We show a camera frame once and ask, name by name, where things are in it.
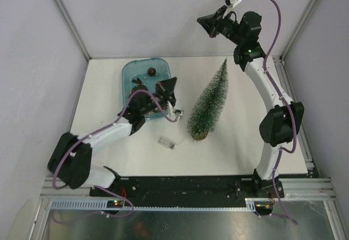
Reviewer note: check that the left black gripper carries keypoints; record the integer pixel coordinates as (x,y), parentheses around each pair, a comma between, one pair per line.
(166,88)

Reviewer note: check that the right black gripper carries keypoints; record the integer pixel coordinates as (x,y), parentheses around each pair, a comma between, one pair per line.
(212,24)

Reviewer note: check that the small green christmas tree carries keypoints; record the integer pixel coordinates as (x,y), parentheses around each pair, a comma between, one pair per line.
(209,106)

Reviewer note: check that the clear light string battery box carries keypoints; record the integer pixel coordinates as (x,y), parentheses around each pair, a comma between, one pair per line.
(166,142)

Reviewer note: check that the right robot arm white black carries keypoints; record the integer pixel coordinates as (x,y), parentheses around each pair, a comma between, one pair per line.
(280,126)

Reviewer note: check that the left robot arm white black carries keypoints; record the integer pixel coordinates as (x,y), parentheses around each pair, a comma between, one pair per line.
(71,161)

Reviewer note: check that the dark brown bauble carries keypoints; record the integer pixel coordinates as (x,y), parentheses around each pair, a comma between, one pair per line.
(151,71)

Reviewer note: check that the blue plastic tray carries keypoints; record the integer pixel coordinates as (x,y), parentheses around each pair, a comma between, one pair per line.
(128,81)

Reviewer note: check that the brown ribbon bow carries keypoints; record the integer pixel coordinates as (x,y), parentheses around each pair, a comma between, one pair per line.
(137,81)

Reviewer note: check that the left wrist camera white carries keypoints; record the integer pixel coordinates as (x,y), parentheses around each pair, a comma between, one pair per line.
(173,113)

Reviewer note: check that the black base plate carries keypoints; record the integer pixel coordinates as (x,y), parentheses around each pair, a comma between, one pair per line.
(177,189)

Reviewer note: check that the right aluminium frame post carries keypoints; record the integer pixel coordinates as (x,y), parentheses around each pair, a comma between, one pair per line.
(301,24)

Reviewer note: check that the aluminium frame post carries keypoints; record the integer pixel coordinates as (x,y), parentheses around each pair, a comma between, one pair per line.
(301,24)
(63,12)

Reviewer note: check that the left aluminium frame post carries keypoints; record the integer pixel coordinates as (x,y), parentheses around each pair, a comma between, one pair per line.
(63,12)

